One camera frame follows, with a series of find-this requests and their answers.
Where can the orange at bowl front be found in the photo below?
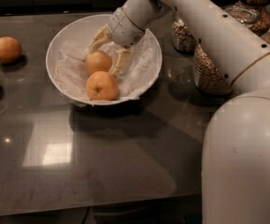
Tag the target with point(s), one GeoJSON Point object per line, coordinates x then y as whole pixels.
{"type": "Point", "coordinates": [101, 86]}

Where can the orange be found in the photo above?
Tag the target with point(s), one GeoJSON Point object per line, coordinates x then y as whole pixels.
{"type": "Point", "coordinates": [97, 61]}
{"type": "Point", "coordinates": [101, 86]}
{"type": "Point", "coordinates": [10, 49]}

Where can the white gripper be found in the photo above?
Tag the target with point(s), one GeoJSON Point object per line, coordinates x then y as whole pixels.
{"type": "Point", "coordinates": [122, 29]}

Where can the white plastic bag liner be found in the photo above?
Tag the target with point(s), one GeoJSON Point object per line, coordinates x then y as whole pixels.
{"type": "Point", "coordinates": [134, 78]}

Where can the glass jar at back right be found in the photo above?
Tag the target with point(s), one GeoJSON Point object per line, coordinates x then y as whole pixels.
{"type": "Point", "coordinates": [252, 14]}

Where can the glass jar with pale cereal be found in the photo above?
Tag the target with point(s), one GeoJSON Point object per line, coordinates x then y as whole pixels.
{"type": "Point", "coordinates": [182, 38]}

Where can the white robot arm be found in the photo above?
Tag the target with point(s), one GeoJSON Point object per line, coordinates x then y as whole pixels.
{"type": "Point", "coordinates": [236, 147]}

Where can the large glass cereal jar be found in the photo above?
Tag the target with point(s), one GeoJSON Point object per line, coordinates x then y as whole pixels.
{"type": "Point", "coordinates": [207, 77]}

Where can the white bowl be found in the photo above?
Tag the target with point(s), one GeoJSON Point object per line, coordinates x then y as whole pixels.
{"type": "Point", "coordinates": [82, 31]}

